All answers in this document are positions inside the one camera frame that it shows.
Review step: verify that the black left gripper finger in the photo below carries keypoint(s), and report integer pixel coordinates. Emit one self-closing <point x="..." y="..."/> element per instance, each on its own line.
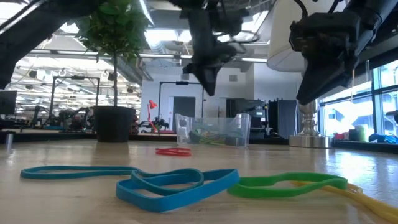
<point x="208" y="71"/>
<point x="229" y="54"/>

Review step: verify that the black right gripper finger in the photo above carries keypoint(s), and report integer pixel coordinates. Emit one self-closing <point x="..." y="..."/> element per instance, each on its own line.
<point x="326" y="77"/>

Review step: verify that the clear plastic bin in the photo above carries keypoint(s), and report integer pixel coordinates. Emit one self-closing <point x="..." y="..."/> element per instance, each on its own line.
<point x="242" y="124"/>

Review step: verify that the green rubber band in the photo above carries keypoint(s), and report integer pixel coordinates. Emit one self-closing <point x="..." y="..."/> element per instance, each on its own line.
<point x="311" y="177"/>
<point x="211" y="141"/>

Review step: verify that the long red rubber band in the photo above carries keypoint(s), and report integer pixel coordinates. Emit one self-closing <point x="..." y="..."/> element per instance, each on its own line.
<point x="174" y="153"/>

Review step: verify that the yellow rubber band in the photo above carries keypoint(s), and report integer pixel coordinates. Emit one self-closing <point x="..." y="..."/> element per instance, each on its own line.
<point x="373" y="205"/>

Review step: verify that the wide blue rubber band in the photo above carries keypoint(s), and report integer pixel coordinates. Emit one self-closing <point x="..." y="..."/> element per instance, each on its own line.
<point x="174" y="203"/>

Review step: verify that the long thin blue rubber band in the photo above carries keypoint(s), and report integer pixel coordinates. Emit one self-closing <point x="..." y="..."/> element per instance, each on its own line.
<point x="77" y="176"/>

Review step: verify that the black background robot arm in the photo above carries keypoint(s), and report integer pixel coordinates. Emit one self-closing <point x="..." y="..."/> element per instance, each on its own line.
<point x="71" y="119"/>

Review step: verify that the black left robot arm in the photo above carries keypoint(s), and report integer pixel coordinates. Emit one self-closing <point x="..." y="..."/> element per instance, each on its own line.
<point x="31" y="31"/>

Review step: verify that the dark grey cabinet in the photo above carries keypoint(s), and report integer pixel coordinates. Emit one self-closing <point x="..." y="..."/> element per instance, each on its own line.
<point x="184" y="107"/>

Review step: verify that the long ceiling light strip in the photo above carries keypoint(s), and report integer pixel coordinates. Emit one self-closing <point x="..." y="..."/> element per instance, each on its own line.
<point x="161" y="56"/>

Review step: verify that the tall black cabinet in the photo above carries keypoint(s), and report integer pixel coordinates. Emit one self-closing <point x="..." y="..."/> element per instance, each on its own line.
<point x="283" y="118"/>

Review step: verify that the red box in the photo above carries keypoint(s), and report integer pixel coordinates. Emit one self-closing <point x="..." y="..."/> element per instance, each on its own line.
<point x="340" y="136"/>

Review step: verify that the white-shade silver table lamp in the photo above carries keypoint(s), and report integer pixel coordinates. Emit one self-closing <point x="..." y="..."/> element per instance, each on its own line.
<point x="309" y="137"/>

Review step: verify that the red desk lamp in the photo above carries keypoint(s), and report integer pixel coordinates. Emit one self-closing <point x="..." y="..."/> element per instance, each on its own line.
<point x="152" y="104"/>

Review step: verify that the black machine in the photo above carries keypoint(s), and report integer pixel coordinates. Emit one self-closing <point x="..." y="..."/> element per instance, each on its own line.
<point x="261" y="112"/>

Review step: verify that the pale green roll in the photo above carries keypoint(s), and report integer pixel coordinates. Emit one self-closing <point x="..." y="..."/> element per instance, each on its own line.
<point x="362" y="133"/>

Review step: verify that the small black robot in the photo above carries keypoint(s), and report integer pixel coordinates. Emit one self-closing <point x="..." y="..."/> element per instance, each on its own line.
<point x="155" y="124"/>

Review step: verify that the black computer mouse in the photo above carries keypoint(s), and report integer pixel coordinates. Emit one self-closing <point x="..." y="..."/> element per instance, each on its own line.
<point x="275" y="135"/>

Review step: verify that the blue bag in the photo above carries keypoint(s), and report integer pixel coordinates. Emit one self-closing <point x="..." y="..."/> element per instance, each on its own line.
<point x="382" y="138"/>

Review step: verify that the green plant in black pot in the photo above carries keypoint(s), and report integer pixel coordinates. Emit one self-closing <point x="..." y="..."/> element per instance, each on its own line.
<point x="113" y="124"/>

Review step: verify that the black monitor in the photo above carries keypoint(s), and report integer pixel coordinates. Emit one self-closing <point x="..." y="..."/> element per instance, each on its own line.
<point x="7" y="102"/>

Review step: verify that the black gantry frame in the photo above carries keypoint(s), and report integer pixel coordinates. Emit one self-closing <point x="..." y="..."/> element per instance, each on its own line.
<point x="182" y="82"/>

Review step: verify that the black station frame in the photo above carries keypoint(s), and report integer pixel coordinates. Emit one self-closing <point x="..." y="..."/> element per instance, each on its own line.
<point x="74" y="77"/>

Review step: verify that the silver metal post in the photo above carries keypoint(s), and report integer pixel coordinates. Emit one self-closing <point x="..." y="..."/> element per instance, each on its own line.
<point x="9" y="140"/>

